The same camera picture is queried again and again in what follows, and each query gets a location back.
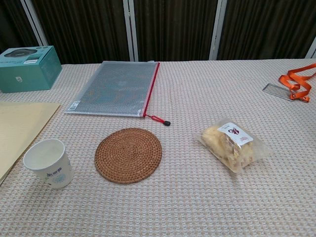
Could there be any round woven rattan coaster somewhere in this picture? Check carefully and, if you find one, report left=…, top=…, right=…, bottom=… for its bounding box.
left=94, top=128, right=163, bottom=184

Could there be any checkered woven tablecloth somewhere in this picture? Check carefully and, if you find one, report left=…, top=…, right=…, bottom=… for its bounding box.
left=0, top=58, right=316, bottom=237

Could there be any white paper cup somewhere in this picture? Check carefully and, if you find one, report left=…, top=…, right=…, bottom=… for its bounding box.
left=23, top=138, right=76, bottom=190

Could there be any mesh zipper document pouch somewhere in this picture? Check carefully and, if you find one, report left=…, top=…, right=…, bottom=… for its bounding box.
left=64, top=60, right=171, bottom=126

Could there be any packaged bread in clear wrapper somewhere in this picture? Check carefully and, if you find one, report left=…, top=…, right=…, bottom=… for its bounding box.
left=198, top=118, right=272, bottom=173

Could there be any clear badge card holder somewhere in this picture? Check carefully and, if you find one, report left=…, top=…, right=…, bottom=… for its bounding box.
left=262, top=83, right=295, bottom=102

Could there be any teal cardboard box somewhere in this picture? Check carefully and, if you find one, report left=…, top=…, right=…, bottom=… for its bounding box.
left=0, top=45, right=63, bottom=94

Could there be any beige paper folder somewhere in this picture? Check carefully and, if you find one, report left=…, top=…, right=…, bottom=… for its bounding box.
left=0, top=101, right=61, bottom=186

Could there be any dark folding screen with white frame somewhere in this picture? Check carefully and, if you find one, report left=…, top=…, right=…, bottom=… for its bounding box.
left=0, top=0, right=316, bottom=65

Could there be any orange lanyard strap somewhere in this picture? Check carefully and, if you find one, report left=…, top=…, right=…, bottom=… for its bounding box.
left=278, top=63, right=316, bottom=102

